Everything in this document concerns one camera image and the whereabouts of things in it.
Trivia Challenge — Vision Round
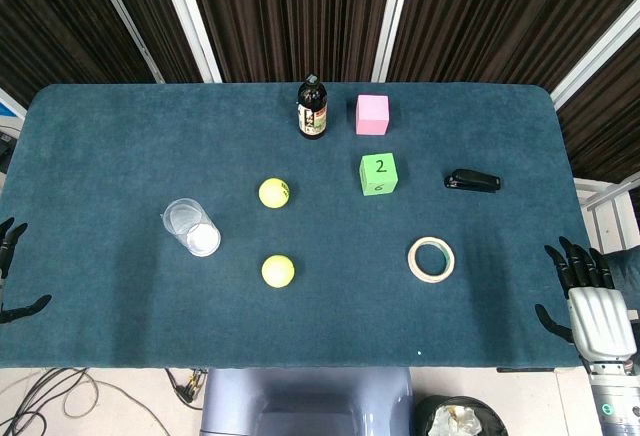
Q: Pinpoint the dark glass bottle with label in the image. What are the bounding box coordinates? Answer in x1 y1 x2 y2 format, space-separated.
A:
297 74 329 140

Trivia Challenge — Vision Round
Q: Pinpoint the blue white board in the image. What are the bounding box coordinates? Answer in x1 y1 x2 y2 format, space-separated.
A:
0 87 27 121

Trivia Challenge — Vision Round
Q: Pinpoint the black plug cable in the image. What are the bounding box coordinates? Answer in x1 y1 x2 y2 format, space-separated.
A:
164 367 209 411

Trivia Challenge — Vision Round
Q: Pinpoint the black stapler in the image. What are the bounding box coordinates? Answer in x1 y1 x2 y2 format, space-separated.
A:
443 168 502 194

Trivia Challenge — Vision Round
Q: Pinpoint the blue table cloth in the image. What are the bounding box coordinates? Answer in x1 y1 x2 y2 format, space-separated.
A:
0 83 594 370

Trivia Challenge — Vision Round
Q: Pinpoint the pink cube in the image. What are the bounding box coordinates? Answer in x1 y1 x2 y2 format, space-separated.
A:
355 94 391 136

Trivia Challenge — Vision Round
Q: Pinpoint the white tape roll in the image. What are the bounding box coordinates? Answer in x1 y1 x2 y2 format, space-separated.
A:
407 236 457 284

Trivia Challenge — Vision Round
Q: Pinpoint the thin grey frame post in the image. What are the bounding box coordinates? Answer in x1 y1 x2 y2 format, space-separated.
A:
84 0 166 85

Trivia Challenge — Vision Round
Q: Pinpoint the yellow tennis ball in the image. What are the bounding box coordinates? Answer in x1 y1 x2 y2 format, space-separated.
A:
260 254 296 289
257 177 292 209

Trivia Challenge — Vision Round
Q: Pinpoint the white frame post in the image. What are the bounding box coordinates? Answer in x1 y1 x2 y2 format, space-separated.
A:
371 0 417 84
154 0 223 84
549 0 640 110

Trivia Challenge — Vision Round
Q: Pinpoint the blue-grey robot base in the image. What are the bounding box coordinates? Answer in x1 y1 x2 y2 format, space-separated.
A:
199 367 416 436

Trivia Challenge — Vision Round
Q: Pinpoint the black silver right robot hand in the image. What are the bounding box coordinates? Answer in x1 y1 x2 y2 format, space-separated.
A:
534 235 639 363

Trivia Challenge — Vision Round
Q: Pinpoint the green numbered cube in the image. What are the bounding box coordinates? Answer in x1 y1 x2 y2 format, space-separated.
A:
358 152 400 197

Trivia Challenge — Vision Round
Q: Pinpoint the grey floor cable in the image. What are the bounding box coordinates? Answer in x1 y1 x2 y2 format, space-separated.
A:
0 367 172 436

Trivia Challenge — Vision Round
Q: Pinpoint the black trash bin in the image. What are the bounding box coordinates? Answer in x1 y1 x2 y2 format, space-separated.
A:
412 394 509 436

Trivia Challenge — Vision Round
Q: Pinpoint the dark brown curtain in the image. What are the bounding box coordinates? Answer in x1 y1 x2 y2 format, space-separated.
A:
0 0 640 185

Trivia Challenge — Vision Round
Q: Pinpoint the white metal rack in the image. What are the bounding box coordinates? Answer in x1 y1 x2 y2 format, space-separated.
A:
573 175 640 257

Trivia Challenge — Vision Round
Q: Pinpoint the black device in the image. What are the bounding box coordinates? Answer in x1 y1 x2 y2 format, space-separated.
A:
0 126 22 175

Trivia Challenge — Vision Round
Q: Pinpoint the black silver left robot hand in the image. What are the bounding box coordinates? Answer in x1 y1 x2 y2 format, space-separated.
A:
0 215 53 326

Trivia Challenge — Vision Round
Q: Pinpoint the clear plastic cup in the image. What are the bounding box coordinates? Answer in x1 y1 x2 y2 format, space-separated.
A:
160 197 222 258

